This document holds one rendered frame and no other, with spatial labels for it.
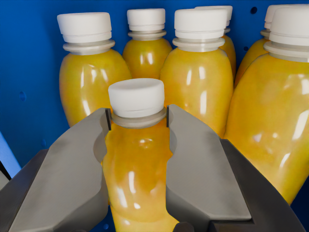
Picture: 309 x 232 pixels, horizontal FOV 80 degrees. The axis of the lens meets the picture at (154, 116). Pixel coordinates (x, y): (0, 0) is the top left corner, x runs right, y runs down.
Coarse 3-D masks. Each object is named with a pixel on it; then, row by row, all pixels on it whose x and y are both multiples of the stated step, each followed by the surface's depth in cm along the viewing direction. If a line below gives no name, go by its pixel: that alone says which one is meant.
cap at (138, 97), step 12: (120, 84) 13; (132, 84) 13; (144, 84) 13; (156, 84) 12; (120, 96) 12; (132, 96) 11; (144, 96) 11; (156, 96) 12; (120, 108) 12; (132, 108) 12; (144, 108) 12; (156, 108) 12
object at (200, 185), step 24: (168, 120) 12; (192, 120) 10; (192, 144) 9; (216, 144) 9; (168, 168) 7; (192, 168) 7; (216, 168) 7; (168, 192) 7; (192, 192) 6; (216, 192) 6; (240, 192) 6; (192, 216) 6; (216, 216) 6; (240, 216) 6
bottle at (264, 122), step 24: (264, 48) 12; (288, 48) 11; (264, 72) 12; (288, 72) 11; (240, 96) 13; (264, 96) 12; (288, 96) 11; (240, 120) 13; (264, 120) 12; (288, 120) 11; (240, 144) 14; (264, 144) 13; (288, 144) 12; (264, 168) 13; (288, 168) 13; (288, 192) 14
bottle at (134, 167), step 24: (120, 120) 12; (144, 120) 12; (120, 144) 12; (144, 144) 12; (168, 144) 13; (120, 168) 12; (144, 168) 12; (120, 192) 13; (144, 192) 12; (120, 216) 14; (144, 216) 13; (168, 216) 14
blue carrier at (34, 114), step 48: (0, 0) 12; (48, 0) 15; (96, 0) 19; (144, 0) 22; (192, 0) 22; (240, 0) 21; (288, 0) 19; (0, 48) 11; (48, 48) 16; (240, 48) 24; (0, 96) 11; (48, 96) 16; (0, 144) 11; (48, 144) 16
